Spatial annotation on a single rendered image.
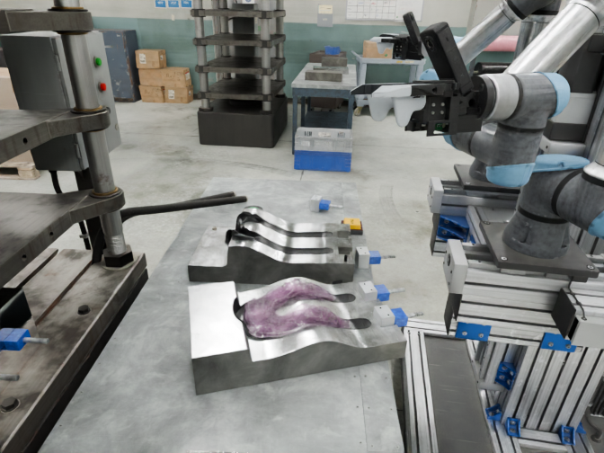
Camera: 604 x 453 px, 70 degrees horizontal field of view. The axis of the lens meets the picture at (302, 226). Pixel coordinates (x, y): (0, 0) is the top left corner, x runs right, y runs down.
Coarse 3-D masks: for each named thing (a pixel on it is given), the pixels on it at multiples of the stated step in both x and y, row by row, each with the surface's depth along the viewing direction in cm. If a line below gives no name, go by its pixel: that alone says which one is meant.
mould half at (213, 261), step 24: (264, 216) 145; (216, 240) 143; (240, 240) 128; (288, 240) 139; (312, 240) 139; (336, 240) 138; (192, 264) 129; (216, 264) 130; (240, 264) 128; (264, 264) 128; (288, 264) 127; (312, 264) 127; (336, 264) 127
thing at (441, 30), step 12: (432, 24) 65; (444, 24) 63; (420, 36) 66; (432, 36) 64; (444, 36) 63; (432, 48) 65; (444, 48) 64; (456, 48) 64; (432, 60) 68; (444, 60) 65; (456, 60) 65; (444, 72) 67; (456, 72) 65; (468, 84) 66
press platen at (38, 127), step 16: (0, 112) 114; (16, 112) 115; (32, 112) 115; (48, 112) 116; (64, 112) 116; (80, 112) 116; (96, 112) 118; (0, 128) 101; (16, 128) 101; (32, 128) 103; (48, 128) 109; (64, 128) 112; (80, 128) 115; (96, 128) 119; (0, 144) 93; (16, 144) 98; (32, 144) 103; (0, 160) 93
